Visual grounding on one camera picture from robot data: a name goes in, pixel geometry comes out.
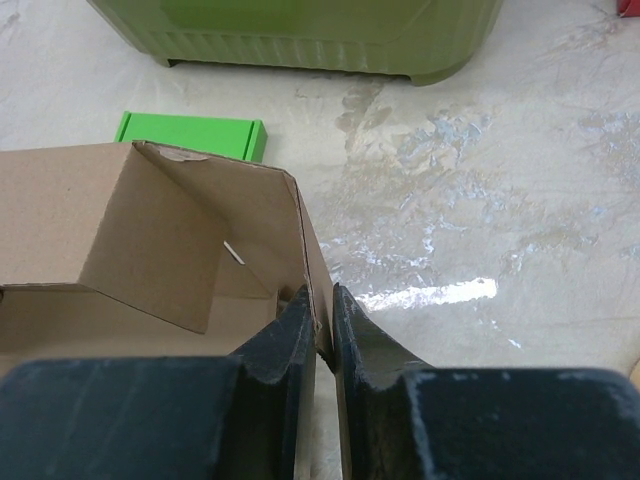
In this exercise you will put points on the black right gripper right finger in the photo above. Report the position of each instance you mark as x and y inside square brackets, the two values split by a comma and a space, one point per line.
[401, 418]

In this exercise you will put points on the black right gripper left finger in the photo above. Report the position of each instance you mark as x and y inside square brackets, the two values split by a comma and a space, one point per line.
[245, 415]

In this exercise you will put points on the brown cardboard box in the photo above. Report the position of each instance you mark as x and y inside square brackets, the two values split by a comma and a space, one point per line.
[147, 250]

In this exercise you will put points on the small green box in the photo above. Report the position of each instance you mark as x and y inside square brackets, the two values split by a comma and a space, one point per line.
[234, 138]

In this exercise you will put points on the red white toothpaste box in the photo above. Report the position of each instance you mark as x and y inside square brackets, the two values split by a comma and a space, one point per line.
[628, 8]

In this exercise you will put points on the green plastic basket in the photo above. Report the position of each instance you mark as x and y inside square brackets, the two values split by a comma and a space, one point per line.
[426, 41]

